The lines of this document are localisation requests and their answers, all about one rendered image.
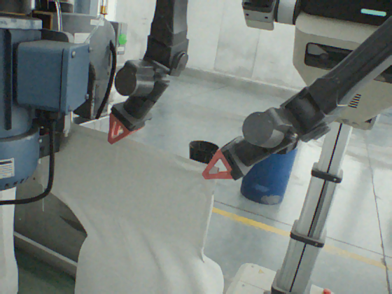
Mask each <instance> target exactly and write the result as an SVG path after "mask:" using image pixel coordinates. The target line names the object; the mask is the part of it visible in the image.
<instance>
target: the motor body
mask: <svg viewBox="0 0 392 294"><path fill-rule="evenodd" d="M38 29H42V21H41V19H39V18H34V17H29V16H25V15H15V14H11V13H0V191H2V190H7V189H12V188H14V187H17V186H19V185H21V184H23V183H25V182H26V181H27V180H29V179H30V178H31V177H32V175H33V173H34V171H36V169H37V167H38V165H39V144H40V143H41V142H42V139H41V138H39V126H38V124H37V123H36V122H34V121H33V120H32V108H29V107H25V106H20V105H19V104H18V103H17V97H15V88H14V83H15V49H16V48H18V46H19V44H20V43H21V42H28V41H40V40H41V31H39V30H38Z"/></svg>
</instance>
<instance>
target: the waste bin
mask: <svg viewBox="0 0 392 294"><path fill-rule="evenodd" d="M295 135H296V137H297V138H295V143H292V144H291V145H289V146H288V147H286V148H283V149H281V150H279V151H278V152H276V153H274V154H271V155H270V156H269V157H267V158H265V159H264V160H261V161H259V163H257V164H255V165H254V166H253V167H252V168H250V170H249V171H248V172H247V173H246V175H245V176H244V177H243V179H242V183H241V194H242V195H243V196H244V197H246V198H248V199H250V200H252V201H253V202H257V203H259V204H278V203H280V202H282V201H283V200H284V196H285V193H286V189H287V187H288V182H289V178H290V175H291V171H292V168H293V164H294V161H295V158H296V155H297V152H298V148H299V147H300V144H301V139H300V137H299V136H298V135H297V134H295Z"/></svg>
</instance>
